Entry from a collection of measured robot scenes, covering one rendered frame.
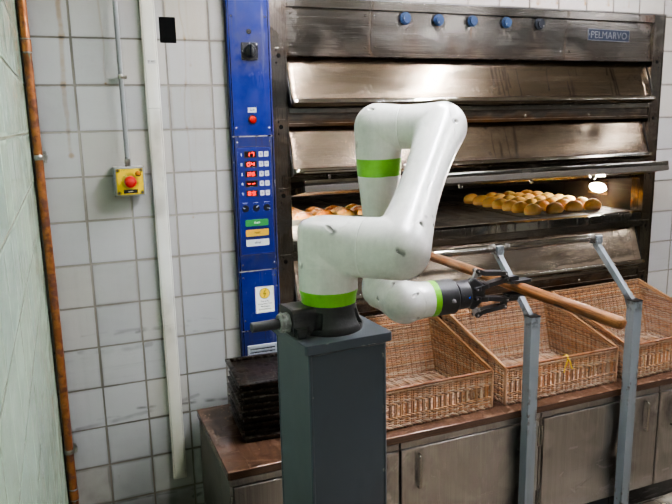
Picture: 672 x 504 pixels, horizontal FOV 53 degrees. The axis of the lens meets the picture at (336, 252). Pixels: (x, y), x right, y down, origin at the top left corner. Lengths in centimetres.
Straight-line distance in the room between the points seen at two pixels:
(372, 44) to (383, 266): 153
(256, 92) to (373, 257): 129
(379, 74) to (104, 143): 108
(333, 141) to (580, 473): 165
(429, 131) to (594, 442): 173
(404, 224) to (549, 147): 188
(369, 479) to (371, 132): 82
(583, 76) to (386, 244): 212
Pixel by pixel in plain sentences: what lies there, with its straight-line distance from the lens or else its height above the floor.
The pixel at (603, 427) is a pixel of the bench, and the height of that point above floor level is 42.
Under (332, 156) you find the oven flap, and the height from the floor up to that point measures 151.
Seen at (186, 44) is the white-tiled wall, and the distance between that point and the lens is 251.
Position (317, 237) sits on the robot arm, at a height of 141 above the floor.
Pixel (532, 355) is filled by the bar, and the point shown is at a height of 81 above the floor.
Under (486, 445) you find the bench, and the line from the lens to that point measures 263.
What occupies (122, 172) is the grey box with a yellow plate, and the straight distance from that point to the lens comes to 240.
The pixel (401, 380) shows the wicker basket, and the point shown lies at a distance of 284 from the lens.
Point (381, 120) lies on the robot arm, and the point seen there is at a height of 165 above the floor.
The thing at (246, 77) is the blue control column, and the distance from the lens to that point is 252.
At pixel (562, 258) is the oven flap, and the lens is 332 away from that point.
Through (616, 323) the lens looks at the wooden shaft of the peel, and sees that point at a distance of 161.
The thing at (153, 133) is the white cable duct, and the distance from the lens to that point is 246.
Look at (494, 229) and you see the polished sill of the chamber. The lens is 306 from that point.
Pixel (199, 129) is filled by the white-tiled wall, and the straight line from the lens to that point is 250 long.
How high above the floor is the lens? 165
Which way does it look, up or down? 11 degrees down
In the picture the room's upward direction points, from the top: 1 degrees counter-clockwise
